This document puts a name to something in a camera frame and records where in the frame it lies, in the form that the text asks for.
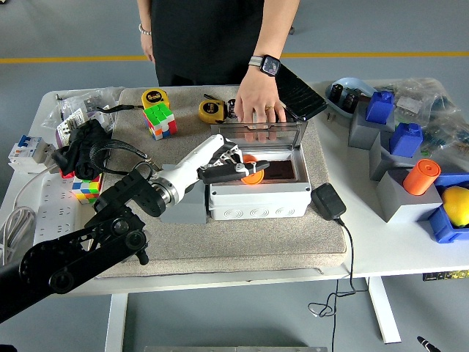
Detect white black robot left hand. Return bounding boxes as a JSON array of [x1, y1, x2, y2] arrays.
[[163, 133, 271, 196]]

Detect person's right hand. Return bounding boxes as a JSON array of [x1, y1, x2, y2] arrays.
[[141, 33, 155, 64]]

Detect person's left hand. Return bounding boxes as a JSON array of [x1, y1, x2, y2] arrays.
[[234, 67, 287, 144]]

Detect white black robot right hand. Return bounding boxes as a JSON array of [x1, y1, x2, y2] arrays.
[[416, 335, 437, 352]]

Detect transparent hinged box lid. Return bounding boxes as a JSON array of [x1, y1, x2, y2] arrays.
[[210, 120, 306, 150]]

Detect black ribbed case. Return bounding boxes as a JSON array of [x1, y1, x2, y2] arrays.
[[274, 62, 329, 122]]

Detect orange cylinder battery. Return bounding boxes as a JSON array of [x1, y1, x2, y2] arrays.
[[402, 158, 443, 197], [240, 154, 267, 186]]

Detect light grey junction box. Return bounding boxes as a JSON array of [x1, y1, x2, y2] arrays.
[[207, 146, 313, 221]]

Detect black smartwatch grey band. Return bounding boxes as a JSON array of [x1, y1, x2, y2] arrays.
[[248, 54, 281, 77]]

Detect grey block with round hole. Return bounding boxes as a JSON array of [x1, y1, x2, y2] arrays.
[[159, 179, 210, 224]]

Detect white table leg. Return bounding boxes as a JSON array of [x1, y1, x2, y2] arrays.
[[104, 293, 129, 352], [367, 276, 402, 345]]

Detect person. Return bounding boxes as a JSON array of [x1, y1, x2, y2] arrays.
[[137, 0, 300, 144]]

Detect green-topped puzzle cube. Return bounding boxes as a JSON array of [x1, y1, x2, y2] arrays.
[[142, 102, 179, 140]]

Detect black table control panel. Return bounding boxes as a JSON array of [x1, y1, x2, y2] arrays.
[[422, 270, 469, 282]]

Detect grey-brown fabric mat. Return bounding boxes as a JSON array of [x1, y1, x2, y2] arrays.
[[93, 84, 349, 278]]

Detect light blue bowl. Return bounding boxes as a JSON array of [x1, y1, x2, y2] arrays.
[[325, 76, 377, 119]]

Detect grey block holder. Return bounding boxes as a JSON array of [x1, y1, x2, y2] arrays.
[[347, 100, 396, 150], [369, 130, 426, 182], [375, 168, 444, 224]]

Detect multicolour puzzle cube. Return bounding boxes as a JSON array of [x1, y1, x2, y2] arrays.
[[71, 175, 103, 205]]

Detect purple white packet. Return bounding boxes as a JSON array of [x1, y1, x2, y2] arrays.
[[54, 108, 91, 147]]

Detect blue plastic bin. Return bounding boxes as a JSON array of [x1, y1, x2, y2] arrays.
[[426, 172, 469, 245]]

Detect black cloth bundle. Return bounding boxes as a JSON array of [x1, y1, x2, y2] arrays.
[[53, 119, 113, 180]]

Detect blue bottle-shaped block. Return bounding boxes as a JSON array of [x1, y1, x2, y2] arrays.
[[388, 122, 424, 158], [365, 90, 395, 125]]

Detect black power adapter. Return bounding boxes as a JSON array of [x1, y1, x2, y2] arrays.
[[310, 182, 347, 221]]

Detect yellow lemon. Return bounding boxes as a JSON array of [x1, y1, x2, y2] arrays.
[[441, 186, 469, 227]]

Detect white power strip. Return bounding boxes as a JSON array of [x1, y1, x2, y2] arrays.
[[32, 174, 96, 250]]

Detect clear bags of electronic parts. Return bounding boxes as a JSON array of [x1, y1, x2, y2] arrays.
[[373, 76, 469, 173]]

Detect yellow tape measure with strap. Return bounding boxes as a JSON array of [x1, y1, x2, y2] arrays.
[[95, 88, 172, 113]]

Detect black adapter cord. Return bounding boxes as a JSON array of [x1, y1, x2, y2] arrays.
[[307, 218, 367, 352]]

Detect white circuit breaker blue switch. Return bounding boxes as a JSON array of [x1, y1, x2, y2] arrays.
[[7, 134, 56, 173]]

